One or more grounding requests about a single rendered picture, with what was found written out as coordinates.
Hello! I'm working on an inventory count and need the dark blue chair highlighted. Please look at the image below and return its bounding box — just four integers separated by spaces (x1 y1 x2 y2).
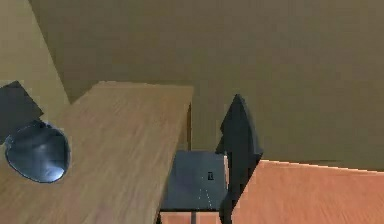
160 93 264 224

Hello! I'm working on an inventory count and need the light wooden table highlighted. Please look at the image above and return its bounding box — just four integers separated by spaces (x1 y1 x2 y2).
0 80 195 224

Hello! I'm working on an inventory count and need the dark grey flat square object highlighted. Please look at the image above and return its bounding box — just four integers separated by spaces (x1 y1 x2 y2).
0 80 45 146

